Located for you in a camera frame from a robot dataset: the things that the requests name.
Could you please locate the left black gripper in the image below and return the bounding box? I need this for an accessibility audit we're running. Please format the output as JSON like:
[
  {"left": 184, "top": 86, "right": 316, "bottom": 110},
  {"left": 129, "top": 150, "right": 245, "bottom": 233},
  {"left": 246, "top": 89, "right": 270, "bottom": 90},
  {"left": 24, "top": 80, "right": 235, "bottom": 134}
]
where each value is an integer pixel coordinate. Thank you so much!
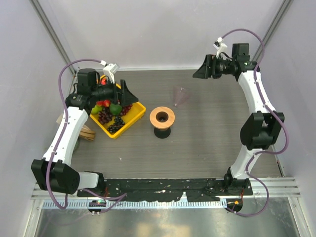
[{"left": 91, "top": 76, "right": 138, "bottom": 106}]

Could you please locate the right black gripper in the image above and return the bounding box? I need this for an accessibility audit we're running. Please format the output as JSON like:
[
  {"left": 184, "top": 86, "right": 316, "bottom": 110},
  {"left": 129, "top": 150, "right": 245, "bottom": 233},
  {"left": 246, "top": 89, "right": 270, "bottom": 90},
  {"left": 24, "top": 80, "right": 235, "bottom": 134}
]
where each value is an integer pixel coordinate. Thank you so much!
[{"left": 192, "top": 55, "right": 235, "bottom": 79}]

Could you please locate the yellow plastic tray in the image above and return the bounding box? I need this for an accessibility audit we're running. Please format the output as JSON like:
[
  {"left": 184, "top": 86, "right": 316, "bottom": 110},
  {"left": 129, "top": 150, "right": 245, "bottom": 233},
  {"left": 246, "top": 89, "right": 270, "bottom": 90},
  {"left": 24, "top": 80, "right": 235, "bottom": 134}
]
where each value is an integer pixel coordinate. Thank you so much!
[{"left": 88, "top": 75, "right": 147, "bottom": 140}]

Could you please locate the clear pink cone dripper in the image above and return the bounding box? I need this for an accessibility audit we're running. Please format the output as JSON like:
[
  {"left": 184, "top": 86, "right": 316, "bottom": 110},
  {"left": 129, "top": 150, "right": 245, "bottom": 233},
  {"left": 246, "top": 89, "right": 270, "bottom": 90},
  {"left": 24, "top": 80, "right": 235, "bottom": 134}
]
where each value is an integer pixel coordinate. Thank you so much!
[{"left": 172, "top": 86, "right": 191, "bottom": 107}]

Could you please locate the round wooden ring holder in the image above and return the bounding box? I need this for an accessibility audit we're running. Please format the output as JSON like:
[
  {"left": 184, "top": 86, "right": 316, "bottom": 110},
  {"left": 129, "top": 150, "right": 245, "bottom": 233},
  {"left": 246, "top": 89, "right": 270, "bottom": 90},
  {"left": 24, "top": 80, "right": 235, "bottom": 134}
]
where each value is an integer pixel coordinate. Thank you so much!
[{"left": 150, "top": 106, "right": 175, "bottom": 130}]

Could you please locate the dark red glass carafe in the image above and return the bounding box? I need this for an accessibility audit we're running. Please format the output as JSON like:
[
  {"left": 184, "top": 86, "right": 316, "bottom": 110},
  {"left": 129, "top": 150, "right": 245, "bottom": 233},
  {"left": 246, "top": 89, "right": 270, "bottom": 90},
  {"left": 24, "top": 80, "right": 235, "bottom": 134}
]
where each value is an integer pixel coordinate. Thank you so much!
[{"left": 154, "top": 128, "right": 171, "bottom": 139}]

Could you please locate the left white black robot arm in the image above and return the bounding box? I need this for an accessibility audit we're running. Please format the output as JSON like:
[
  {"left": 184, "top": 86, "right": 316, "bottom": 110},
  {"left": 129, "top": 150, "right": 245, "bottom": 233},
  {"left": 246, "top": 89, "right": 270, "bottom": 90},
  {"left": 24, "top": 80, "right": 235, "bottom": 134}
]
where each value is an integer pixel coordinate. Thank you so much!
[{"left": 31, "top": 68, "right": 139, "bottom": 197}]

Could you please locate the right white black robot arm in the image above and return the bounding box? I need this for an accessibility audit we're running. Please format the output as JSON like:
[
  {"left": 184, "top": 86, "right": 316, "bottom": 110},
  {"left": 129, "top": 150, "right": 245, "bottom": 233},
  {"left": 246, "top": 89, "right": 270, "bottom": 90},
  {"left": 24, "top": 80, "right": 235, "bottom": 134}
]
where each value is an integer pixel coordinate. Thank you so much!
[{"left": 193, "top": 39, "right": 285, "bottom": 196}]

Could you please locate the purple grape bunch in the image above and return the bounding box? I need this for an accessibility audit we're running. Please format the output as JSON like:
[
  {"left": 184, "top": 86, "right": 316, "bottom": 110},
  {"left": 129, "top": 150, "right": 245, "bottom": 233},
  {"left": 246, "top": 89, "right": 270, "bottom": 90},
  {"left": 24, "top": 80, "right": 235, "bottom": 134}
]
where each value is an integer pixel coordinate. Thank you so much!
[{"left": 119, "top": 104, "right": 133, "bottom": 117}]

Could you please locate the red cherry bunch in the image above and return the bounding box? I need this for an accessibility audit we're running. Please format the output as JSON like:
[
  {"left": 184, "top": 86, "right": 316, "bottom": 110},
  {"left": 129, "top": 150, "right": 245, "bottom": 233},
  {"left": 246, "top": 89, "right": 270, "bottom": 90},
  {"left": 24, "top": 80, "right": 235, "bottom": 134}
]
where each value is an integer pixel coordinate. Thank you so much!
[{"left": 96, "top": 100, "right": 111, "bottom": 107}]

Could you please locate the dark black grape bunch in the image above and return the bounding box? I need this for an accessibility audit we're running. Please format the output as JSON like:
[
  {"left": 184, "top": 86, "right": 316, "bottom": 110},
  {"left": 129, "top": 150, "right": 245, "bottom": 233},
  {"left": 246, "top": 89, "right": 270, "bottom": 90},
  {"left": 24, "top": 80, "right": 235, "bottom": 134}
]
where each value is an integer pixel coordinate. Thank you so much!
[{"left": 107, "top": 117, "right": 125, "bottom": 134}]

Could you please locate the dark red grape bunch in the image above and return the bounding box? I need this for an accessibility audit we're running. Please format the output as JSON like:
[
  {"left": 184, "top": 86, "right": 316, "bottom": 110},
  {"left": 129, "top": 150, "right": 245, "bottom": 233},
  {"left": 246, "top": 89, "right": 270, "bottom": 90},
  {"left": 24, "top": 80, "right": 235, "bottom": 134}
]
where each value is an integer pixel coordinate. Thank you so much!
[{"left": 98, "top": 107, "right": 113, "bottom": 125}]

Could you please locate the green apple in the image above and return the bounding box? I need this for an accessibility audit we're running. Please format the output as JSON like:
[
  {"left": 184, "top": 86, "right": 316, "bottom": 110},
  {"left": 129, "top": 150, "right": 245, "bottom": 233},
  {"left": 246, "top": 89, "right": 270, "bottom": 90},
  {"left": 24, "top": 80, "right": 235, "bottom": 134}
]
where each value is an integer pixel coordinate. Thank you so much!
[{"left": 91, "top": 105, "right": 103, "bottom": 115}]

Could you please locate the green melon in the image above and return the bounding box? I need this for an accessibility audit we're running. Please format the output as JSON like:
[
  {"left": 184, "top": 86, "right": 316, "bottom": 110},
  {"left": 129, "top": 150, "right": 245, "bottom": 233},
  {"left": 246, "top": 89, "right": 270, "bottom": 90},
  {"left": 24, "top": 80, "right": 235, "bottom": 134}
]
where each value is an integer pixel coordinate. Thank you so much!
[{"left": 73, "top": 139, "right": 80, "bottom": 152}]

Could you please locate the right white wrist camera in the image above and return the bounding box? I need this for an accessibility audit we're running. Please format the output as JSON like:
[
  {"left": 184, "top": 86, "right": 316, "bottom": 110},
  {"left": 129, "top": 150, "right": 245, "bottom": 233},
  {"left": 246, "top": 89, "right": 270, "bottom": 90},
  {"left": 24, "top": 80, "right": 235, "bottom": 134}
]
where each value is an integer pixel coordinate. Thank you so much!
[{"left": 213, "top": 37, "right": 227, "bottom": 58}]

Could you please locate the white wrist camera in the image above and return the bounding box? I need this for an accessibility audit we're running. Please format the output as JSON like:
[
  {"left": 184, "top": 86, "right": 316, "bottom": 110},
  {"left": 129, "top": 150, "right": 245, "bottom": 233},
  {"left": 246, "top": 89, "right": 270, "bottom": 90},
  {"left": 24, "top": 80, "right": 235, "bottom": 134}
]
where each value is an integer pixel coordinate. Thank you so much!
[
  {"left": 213, "top": 37, "right": 227, "bottom": 58},
  {"left": 100, "top": 60, "right": 119, "bottom": 84}
]

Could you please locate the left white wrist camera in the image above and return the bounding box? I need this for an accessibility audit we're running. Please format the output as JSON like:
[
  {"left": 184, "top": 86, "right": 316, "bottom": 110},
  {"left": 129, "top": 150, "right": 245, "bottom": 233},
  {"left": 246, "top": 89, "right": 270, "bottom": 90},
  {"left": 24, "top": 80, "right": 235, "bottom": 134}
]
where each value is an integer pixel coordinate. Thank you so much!
[{"left": 100, "top": 60, "right": 119, "bottom": 84}]

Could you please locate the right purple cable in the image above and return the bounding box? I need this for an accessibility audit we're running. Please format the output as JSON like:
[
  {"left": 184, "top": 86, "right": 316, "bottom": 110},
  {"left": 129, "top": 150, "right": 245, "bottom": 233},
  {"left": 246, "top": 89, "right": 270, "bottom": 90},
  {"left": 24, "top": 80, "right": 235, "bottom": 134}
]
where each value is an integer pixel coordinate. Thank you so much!
[{"left": 221, "top": 28, "right": 290, "bottom": 218}]

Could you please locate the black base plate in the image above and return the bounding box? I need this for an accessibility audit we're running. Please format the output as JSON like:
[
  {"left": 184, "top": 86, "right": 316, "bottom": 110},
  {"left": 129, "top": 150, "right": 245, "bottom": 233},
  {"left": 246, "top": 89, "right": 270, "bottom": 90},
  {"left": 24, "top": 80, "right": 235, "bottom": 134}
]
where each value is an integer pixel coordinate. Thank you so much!
[{"left": 78, "top": 178, "right": 253, "bottom": 202}]

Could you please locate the aluminium front rail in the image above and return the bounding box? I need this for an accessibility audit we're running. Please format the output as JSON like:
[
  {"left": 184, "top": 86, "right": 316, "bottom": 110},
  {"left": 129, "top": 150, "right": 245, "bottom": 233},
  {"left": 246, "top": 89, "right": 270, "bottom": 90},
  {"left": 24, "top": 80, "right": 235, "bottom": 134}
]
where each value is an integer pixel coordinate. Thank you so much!
[{"left": 31, "top": 178, "right": 301, "bottom": 212}]

